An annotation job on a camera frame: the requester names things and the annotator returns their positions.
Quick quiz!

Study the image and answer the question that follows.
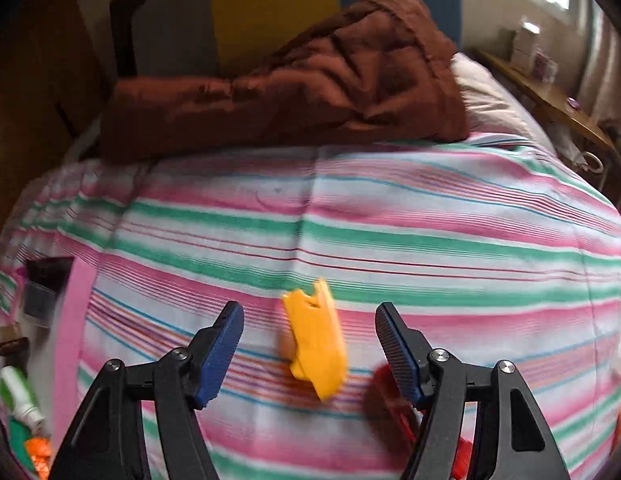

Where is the striped bedspread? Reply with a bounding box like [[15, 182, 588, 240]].
[[0, 132, 621, 480]]

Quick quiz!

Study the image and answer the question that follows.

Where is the white box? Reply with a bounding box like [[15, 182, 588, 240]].
[[511, 22, 541, 68]]

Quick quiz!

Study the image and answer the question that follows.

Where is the red plastic toy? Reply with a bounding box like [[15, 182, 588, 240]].
[[368, 365, 474, 478]]

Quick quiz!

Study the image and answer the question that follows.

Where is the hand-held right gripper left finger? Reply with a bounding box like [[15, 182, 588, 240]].
[[50, 301, 245, 480]]

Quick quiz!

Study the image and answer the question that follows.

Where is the dark wooden post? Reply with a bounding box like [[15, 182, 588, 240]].
[[110, 0, 146, 81]]

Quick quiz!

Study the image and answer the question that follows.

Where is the brown quilted comforter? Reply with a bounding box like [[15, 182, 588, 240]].
[[98, 0, 474, 163]]

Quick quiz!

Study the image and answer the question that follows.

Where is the beige curtain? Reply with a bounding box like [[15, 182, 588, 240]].
[[575, 5, 621, 131]]

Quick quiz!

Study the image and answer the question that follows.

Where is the dark grey rectangular device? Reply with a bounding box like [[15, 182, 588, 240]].
[[25, 256, 75, 321]]

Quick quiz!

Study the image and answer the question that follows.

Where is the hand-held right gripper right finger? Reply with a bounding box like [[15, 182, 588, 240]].
[[375, 302, 571, 480]]

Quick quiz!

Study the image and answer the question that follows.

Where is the wooden shelf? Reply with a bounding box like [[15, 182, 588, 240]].
[[471, 47, 621, 191]]

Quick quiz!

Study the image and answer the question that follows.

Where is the brown wooden cabinet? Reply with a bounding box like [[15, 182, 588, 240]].
[[0, 10, 111, 221]]

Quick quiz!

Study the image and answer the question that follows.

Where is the pale pink pillow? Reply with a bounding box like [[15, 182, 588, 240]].
[[448, 52, 554, 153]]

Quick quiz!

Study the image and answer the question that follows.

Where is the yellow plastic toy piece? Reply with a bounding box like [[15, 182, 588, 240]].
[[280, 277, 349, 402]]

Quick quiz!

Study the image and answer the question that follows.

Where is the small brown item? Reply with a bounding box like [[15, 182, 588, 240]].
[[0, 337, 30, 358]]

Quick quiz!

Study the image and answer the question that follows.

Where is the white and green bottle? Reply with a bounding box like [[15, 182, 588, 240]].
[[0, 365, 46, 433]]

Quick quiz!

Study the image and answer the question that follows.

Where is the orange perforated item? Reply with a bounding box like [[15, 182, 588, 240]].
[[24, 437, 54, 476]]

